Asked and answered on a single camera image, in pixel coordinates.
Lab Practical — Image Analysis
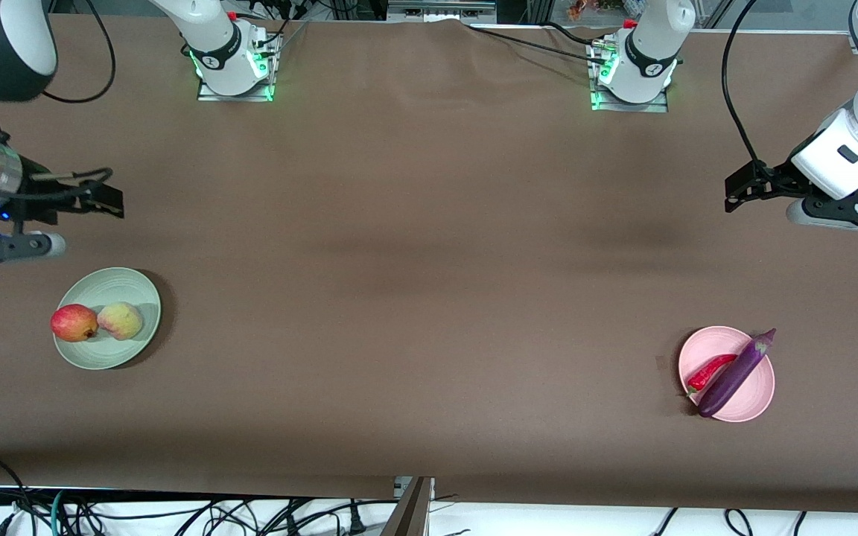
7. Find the yellow pink peach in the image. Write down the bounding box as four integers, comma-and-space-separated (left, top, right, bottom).
97, 301, 144, 342

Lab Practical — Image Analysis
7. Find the red chili pepper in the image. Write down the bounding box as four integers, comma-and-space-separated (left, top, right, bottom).
686, 353, 739, 395

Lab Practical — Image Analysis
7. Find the purple eggplant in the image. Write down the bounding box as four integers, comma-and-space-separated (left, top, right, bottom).
697, 328, 778, 418

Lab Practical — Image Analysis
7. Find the green round plate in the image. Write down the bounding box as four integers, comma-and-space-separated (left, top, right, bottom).
54, 267, 163, 371

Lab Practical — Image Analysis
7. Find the pink round plate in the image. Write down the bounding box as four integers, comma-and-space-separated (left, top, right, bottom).
679, 325, 776, 424

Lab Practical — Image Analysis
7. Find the brown table cover sheet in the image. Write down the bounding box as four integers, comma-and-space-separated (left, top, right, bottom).
0, 13, 858, 514

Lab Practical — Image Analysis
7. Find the aluminium profile beam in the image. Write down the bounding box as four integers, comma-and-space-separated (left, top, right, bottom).
381, 476, 436, 536

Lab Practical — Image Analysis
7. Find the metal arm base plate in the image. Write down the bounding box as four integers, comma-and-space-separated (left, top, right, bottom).
587, 41, 672, 114
197, 33, 281, 103

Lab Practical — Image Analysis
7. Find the short black table cable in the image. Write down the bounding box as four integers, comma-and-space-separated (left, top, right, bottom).
541, 21, 598, 48

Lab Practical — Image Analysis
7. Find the long black table cable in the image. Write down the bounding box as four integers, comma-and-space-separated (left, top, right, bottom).
465, 25, 612, 66

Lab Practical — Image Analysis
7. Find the grey network switch box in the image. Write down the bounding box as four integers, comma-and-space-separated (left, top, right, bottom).
387, 0, 498, 22

